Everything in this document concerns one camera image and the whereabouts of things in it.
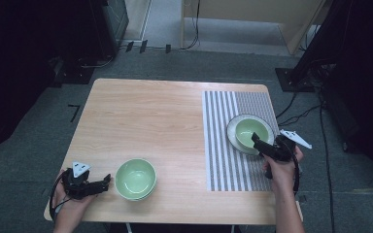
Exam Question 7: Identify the black hanging cable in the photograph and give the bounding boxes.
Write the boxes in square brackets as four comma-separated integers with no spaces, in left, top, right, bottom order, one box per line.
[181,0,202,50]

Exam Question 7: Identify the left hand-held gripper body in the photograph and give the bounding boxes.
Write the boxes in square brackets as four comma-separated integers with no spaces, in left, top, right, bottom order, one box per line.
[61,161,95,201]

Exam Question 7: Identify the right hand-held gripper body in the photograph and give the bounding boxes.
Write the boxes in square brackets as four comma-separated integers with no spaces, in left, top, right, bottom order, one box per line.
[265,128,313,163]

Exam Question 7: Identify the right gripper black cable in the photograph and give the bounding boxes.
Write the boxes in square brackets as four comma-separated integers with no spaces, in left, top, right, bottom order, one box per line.
[290,154,302,196]

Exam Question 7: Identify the wooden partition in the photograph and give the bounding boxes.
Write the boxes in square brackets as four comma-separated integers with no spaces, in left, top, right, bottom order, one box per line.
[180,0,326,56]

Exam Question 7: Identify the black cabinet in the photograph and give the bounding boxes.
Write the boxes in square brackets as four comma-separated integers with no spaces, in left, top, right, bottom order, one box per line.
[88,0,130,62]

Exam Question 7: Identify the green bowl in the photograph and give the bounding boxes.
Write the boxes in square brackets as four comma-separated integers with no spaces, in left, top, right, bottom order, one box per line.
[114,157,158,202]
[234,117,270,150]
[225,114,276,156]

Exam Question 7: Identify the long black floor cable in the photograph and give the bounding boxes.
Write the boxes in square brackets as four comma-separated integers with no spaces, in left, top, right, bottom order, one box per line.
[317,91,336,233]

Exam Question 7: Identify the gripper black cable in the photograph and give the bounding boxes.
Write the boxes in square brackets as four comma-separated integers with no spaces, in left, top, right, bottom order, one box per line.
[290,154,302,196]
[49,169,73,224]

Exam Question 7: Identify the black stand base plate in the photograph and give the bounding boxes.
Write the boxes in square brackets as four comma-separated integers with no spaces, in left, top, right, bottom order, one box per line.
[274,67,316,93]

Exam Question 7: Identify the brown white striped placemat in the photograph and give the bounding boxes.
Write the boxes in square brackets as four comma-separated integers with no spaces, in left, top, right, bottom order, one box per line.
[201,90,281,192]

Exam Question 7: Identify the black floor base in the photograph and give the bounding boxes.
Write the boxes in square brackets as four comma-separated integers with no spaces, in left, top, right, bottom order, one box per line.
[53,59,95,85]

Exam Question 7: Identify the person's left hand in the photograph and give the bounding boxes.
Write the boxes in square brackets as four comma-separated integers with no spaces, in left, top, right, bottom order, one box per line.
[51,168,95,224]

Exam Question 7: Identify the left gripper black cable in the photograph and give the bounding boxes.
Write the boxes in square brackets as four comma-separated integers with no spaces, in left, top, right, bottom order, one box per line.
[49,169,73,224]

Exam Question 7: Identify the black stand pole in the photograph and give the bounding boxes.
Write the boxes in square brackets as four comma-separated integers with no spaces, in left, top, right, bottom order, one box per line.
[289,0,351,83]

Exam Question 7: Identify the person's right hand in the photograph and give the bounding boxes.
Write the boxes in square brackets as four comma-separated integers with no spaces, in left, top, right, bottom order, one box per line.
[261,145,305,196]

